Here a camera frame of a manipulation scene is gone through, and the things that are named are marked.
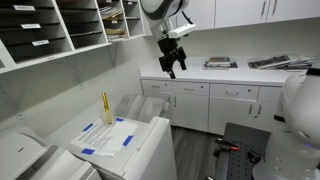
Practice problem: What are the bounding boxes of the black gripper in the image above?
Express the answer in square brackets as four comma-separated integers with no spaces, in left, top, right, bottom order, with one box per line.
[157,37,188,80]

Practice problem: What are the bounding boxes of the yellow marker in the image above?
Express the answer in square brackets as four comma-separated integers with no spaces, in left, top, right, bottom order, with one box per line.
[101,92,113,125]

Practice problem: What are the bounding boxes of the stack of dark books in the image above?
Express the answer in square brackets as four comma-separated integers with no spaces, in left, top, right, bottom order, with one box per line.
[202,56,239,71]

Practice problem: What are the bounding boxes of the white counter cabinet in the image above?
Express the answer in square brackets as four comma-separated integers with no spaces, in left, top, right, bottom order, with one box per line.
[137,55,303,136]

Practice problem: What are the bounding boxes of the envelope stack in sorter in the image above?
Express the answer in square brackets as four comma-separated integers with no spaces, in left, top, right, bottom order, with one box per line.
[105,27,127,42]

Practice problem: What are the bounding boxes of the paper stack in sorter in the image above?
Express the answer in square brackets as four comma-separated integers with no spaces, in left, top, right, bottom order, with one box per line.
[98,4,125,20]

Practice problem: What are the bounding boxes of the red and black clamp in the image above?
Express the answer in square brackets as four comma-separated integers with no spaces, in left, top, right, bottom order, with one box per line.
[214,137,241,153]

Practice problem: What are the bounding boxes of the pile of magazines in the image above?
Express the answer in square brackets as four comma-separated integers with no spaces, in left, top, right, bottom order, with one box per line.
[247,54,315,72]

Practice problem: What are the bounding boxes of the printed white paper sheet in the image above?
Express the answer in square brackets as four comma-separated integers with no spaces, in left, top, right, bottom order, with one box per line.
[70,117,139,158]

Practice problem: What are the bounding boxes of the black perforated table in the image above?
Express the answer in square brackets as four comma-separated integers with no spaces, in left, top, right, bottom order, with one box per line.
[212,122,272,180]

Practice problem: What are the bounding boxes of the white mail sorter shelf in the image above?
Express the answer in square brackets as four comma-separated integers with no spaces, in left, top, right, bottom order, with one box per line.
[0,0,147,75]

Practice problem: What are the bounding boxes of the white shelf label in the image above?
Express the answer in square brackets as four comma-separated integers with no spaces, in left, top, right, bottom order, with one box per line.
[12,4,36,12]
[20,22,42,30]
[31,39,50,47]

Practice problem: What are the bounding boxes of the white printer machine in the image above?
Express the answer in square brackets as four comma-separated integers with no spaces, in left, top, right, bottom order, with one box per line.
[0,124,103,180]

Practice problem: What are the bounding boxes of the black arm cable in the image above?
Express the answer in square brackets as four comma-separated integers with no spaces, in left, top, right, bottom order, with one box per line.
[181,10,195,26]

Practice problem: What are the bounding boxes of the white wall cabinets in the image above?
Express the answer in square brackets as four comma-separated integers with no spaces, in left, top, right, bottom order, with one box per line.
[175,0,320,32]

